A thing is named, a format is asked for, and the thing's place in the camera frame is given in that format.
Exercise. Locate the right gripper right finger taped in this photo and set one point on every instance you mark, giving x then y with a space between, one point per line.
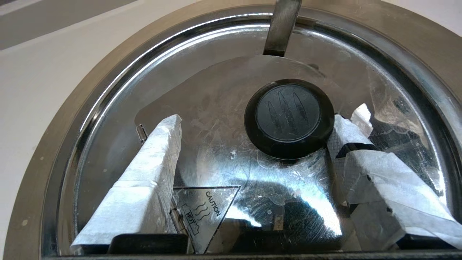
389 184

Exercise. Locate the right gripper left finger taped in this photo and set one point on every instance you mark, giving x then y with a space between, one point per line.
140 187

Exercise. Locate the steel hinged lid black knob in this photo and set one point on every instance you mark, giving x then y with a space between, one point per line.
223 119

